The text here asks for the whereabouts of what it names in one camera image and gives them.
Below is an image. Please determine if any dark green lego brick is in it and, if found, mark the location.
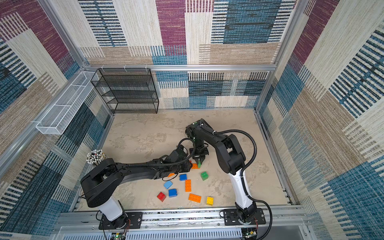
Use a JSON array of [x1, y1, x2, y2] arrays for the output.
[[201, 172, 209, 181]]

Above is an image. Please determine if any yellow lego brick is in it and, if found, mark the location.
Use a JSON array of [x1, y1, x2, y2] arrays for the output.
[[206, 197, 214, 206]]

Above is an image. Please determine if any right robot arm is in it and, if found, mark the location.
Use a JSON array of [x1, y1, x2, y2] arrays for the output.
[[185, 119, 257, 224]]

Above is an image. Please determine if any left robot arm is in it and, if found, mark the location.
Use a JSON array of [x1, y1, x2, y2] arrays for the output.
[[81, 145, 193, 227]]

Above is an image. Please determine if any blue lego brick centre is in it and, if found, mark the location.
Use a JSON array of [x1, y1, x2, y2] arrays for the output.
[[179, 174, 188, 181]]

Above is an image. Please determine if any light blue lego brick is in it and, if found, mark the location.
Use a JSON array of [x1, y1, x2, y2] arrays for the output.
[[164, 181, 173, 190]]

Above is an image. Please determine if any blue lego brick lower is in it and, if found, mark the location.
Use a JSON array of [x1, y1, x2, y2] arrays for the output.
[[169, 189, 178, 198]]

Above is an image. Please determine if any red lego brick left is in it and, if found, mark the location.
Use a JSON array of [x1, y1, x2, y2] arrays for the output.
[[157, 192, 167, 202]]

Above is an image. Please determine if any cup of pens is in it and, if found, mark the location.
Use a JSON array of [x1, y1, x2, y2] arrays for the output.
[[86, 150, 107, 166]]

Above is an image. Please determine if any circuit board with leds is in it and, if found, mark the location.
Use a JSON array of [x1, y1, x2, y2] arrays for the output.
[[241, 228, 258, 240]]

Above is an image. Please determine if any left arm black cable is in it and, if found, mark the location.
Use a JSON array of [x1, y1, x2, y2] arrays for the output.
[[128, 137, 197, 182]]

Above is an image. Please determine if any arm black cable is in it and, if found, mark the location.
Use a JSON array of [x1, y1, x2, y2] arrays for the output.
[[209, 129, 273, 240], [128, 137, 197, 182]]

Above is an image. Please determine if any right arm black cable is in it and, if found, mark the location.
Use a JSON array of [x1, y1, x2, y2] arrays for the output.
[[209, 129, 273, 240]]

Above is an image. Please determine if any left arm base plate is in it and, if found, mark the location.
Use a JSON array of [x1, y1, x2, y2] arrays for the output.
[[99, 212, 143, 230]]

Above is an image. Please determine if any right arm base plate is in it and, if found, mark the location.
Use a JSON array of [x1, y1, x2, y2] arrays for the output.
[[219, 208, 267, 226]]

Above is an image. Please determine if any black wire mesh shelf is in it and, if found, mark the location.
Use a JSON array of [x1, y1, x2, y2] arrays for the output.
[[91, 68, 159, 114]]

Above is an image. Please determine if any white wire mesh basket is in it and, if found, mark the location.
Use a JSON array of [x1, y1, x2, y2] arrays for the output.
[[36, 71, 95, 135]]

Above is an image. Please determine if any white cable duct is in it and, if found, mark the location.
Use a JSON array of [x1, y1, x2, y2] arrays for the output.
[[63, 228, 243, 240]]

